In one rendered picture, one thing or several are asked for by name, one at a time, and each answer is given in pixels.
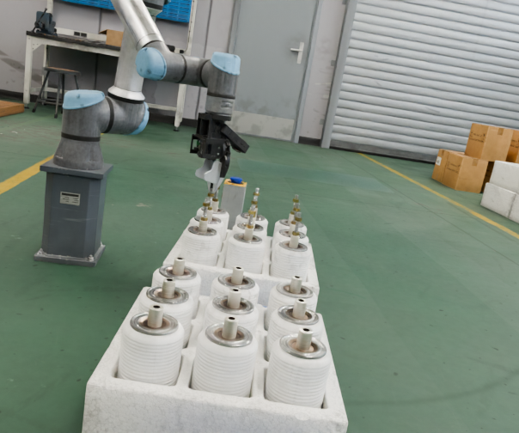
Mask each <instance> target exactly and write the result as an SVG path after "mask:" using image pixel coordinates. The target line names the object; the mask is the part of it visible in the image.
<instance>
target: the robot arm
mask: <svg viewBox="0 0 519 433"><path fill-rule="evenodd" d="M111 2H112V4H113V7H114V8H115V10H116V11H117V13H118V15H119V18H120V20H121V21H122V23H123V25H124V27H125V29H124V33H123V39H122V43H121V48H120V54H119V62H118V67H117V72H116V77H115V82H114V85H113V86H112V87H111V88H109V89H108V92H107V96H105V95H104V93H103V92H101V91H96V90H71V91H68V92H67V93H66V94H65V95H64V104H63V118H62V130H61V139H60V142H59V144H58V147H57V149H56V151H55V154H54V156H53V163H54V164H55V165H58V166H60V167H63V168H72V169H80V170H99V169H103V167H104V159H103V155H102V152H101V145H100V140H101V133H106V134H121V135H126V136H127V135H136V134H138V133H139V132H141V131H142V130H143V129H144V128H145V126H146V125H147V123H148V119H149V112H148V110H149V108H148V106H147V104H146V103H145V102H144V96H143V94H142V92H141V90H142V86H143V79H144V78H148V79H150V80H153V81H164V82H175V83H180V84H186V85H191V86H198V87H203V88H207V96H206V101H205V111H207V112H205V113H198V122H197V129H196V134H192V141H191V148H190V153H193V154H197V155H198V157H200V158H205V160H204V165H203V167H201V168H199V169H197V170H196V173H195V174H196V176H197V177H199V178H201V179H203V180H205V181H207V184H208V189H209V191H210V189H211V188H212V193H215V192H216V190H217V188H218V187H219V186H220V185H221V183H222V182H223V178H224V177H225V176H226V173H227V172H228V169H229V163H230V154H231V152H230V146H231V147H232V148H233V149H234V150H235V151H236V152H239V153H244V154H245V153H246V152H247V150H248V148H249V145H248V144H247V143H246V142H245V141H244V140H243V139H241V138H240V137H239V136H238V135H237V134H236V133H235V132H234V131H233V130H232V129H231V128H229V127H228V126H227V125H226V124H224V121H231V119H232V116H230V115H231V114H233V111H234V105H235V95H236V89H237V83H238V77H239V75H240V62H241V60H240V58H239V57H238V56H236V55H233V54H228V53H223V52H213V53H212V58H211V59H207V58H199V57H193V56H188V55H183V54H179V53H175V52H171V51H170V50H169V49H168V47H167V45H166V43H165V41H164V39H163V38H162V36H161V34H160V32H159V30H158V29H157V27H156V25H155V20H156V16H157V15H158V14H159V13H161V12H162V9H163V5H166V4H169V3H170V2H171V0H111ZM193 139H197V140H198V141H197V147H194V149H193V148H192V142H193ZM217 159H219V160H220V162H219V161H217Z"/></svg>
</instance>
